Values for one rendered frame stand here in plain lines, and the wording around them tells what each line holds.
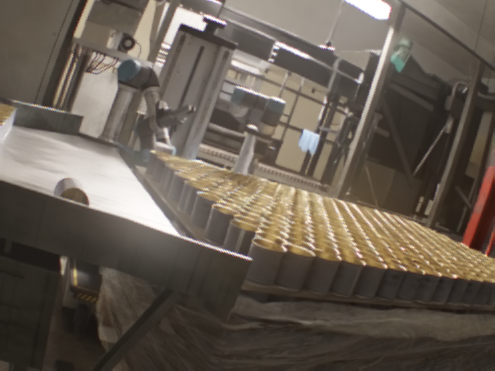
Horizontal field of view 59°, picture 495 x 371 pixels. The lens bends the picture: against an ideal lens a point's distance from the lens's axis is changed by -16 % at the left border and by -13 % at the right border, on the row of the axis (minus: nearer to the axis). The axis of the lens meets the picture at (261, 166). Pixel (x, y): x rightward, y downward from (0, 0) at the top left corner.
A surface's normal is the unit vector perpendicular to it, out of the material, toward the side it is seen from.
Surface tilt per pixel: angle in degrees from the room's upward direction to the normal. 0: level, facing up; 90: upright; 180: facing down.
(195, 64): 90
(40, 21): 90
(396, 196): 90
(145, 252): 90
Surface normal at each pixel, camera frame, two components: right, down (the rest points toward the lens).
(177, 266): 0.14, 0.11
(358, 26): 0.40, 0.20
